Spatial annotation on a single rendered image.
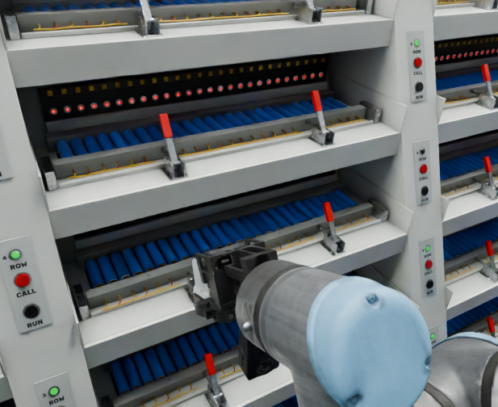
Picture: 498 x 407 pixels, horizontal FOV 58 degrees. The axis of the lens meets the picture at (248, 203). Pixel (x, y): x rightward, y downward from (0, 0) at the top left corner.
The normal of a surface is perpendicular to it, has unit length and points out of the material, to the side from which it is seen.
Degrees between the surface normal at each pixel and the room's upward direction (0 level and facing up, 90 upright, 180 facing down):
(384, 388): 77
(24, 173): 90
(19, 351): 90
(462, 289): 22
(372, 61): 90
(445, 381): 14
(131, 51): 112
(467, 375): 44
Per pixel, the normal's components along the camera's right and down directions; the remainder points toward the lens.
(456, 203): 0.04, -0.84
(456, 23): 0.47, 0.49
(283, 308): -0.81, -0.43
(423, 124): 0.45, 0.14
